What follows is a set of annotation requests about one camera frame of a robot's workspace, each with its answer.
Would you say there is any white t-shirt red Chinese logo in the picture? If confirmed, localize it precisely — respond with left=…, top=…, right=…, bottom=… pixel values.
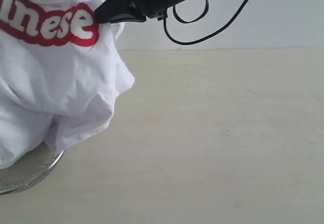
left=1, top=0, right=135, bottom=168

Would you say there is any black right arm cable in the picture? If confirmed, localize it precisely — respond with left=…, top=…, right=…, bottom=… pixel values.
left=162, top=0, right=264, bottom=45

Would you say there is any metal wire mesh basket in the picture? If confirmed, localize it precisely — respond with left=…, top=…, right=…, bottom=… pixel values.
left=1, top=143, right=65, bottom=195

